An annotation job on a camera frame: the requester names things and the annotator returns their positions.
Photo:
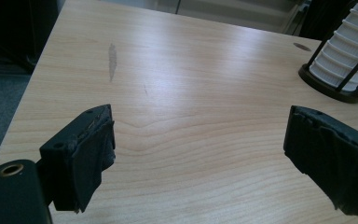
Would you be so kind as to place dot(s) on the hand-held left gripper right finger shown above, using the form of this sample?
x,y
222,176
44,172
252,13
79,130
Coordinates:
x,y
332,155

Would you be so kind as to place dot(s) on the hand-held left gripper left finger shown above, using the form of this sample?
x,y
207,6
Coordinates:
x,y
74,161

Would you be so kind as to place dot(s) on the stack of paper cups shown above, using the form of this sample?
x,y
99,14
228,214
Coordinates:
x,y
341,46

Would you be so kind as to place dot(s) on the dark cabinet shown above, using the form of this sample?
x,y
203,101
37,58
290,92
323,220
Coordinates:
x,y
15,28

